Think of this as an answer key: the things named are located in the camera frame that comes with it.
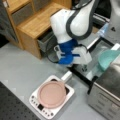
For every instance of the pink pan with lid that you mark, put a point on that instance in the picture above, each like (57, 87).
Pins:
(52, 93)

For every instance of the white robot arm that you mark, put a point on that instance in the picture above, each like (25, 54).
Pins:
(71, 25)

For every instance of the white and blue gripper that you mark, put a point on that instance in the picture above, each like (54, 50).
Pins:
(72, 52)

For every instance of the oven glass door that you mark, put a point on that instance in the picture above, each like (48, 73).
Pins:
(89, 73)

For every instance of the wooden drawer cabinet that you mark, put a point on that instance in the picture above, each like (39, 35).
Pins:
(29, 20)

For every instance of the silver toaster oven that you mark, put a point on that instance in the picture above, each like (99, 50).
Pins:
(104, 96)

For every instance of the teal bowl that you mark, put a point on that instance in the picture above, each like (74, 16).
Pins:
(106, 57)

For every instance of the white induction cooker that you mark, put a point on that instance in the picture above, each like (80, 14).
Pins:
(47, 112)

